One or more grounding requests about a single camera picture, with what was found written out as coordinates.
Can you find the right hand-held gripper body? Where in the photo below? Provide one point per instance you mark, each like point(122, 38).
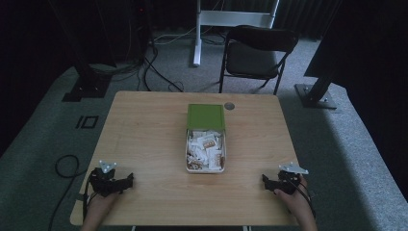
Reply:
point(288, 181)

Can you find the black folding chair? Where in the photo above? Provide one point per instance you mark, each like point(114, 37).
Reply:
point(252, 57)

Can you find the grey round table grommet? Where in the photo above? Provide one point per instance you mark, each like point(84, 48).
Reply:
point(229, 106)

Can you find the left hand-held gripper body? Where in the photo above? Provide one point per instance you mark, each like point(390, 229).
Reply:
point(103, 180)

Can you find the white metal stand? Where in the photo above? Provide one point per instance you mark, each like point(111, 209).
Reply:
point(224, 18)

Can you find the green box lid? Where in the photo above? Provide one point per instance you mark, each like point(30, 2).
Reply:
point(205, 116)

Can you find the pile of white packets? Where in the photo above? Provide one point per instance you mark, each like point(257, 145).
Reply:
point(206, 149)

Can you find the person's right hand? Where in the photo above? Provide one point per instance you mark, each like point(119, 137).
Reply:
point(294, 201)

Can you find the white rectangular box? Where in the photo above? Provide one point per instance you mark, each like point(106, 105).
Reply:
point(189, 150)

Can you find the person's left hand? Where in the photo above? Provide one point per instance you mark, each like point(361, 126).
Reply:
point(102, 204)

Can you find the black metal stand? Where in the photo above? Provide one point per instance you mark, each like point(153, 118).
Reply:
point(317, 94)
point(86, 86)

